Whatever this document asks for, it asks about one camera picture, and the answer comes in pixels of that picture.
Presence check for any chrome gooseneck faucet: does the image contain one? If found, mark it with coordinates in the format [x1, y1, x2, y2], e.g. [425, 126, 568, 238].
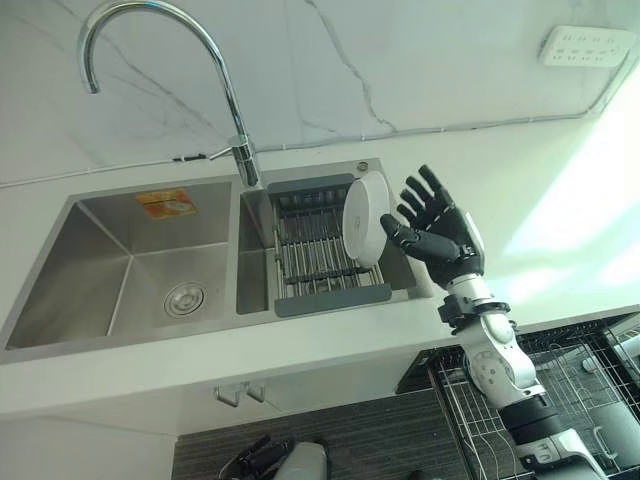
[77, 0, 263, 188]

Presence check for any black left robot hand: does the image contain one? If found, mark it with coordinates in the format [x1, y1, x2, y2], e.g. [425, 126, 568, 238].
[233, 435, 297, 480]

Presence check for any orange sink sticker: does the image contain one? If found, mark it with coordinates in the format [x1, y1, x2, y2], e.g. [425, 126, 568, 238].
[135, 187, 196, 220]

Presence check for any stainless steel double sink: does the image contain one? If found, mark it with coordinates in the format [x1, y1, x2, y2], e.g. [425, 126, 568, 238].
[0, 157, 434, 352]

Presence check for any round metal sink drain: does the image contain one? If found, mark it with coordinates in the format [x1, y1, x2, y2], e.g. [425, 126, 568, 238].
[162, 281, 207, 318]

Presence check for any grey metal drying rack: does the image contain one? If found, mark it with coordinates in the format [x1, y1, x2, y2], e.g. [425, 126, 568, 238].
[265, 172, 393, 318]

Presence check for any white power strip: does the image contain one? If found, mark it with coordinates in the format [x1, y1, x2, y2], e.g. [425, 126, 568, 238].
[539, 26, 636, 68]

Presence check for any white round bowl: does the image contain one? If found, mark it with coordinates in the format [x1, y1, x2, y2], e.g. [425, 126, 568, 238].
[341, 170, 392, 267]

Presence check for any white wire dishwasher rack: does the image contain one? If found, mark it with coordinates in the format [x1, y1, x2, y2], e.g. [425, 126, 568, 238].
[434, 324, 640, 480]

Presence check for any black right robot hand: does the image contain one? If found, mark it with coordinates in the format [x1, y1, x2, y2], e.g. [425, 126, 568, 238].
[380, 163, 486, 286]

